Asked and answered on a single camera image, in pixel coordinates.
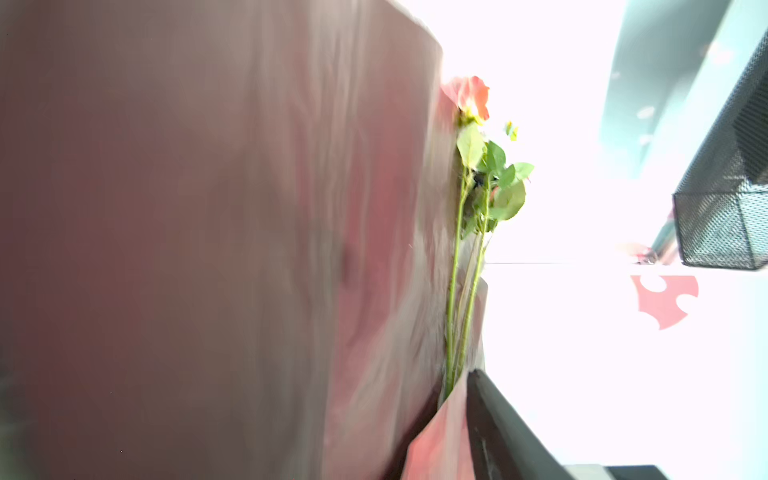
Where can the pink orange fake rose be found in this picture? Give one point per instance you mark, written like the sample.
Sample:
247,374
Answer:
469,97

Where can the light blue fake flower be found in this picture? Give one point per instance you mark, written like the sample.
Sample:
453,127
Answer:
499,196

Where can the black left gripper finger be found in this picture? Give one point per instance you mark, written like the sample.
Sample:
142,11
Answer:
502,445

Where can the dark red wrapping paper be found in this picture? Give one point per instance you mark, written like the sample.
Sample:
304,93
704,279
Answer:
226,237

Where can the black wire mesh basket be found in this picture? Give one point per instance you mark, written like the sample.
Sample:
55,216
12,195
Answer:
720,204

